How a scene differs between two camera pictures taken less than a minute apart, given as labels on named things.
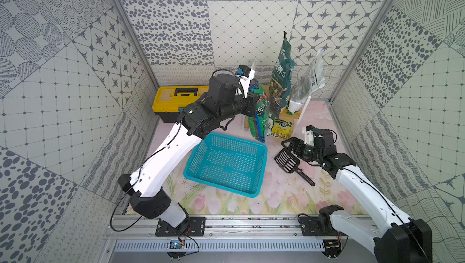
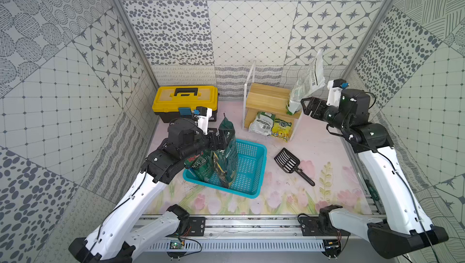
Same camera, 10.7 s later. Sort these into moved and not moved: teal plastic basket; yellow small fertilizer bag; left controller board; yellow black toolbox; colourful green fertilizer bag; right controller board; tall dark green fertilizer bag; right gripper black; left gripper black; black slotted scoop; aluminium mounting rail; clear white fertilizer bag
Moved: colourful green fertilizer bag; tall dark green fertilizer bag; left gripper black; right gripper black
Not moved: left controller board; teal plastic basket; right controller board; yellow black toolbox; yellow small fertilizer bag; aluminium mounting rail; black slotted scoop; clear white fertilizer bag
